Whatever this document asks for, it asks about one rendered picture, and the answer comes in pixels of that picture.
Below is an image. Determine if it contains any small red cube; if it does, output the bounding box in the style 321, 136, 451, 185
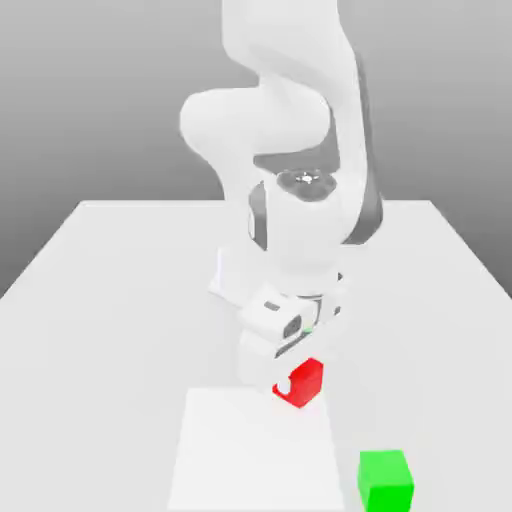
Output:
271, 357, 325, 410

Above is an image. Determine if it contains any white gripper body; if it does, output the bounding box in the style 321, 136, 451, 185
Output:
236, 328, 324, 394

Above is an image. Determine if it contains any small green cube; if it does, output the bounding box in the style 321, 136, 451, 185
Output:
356, 449, 416, 512

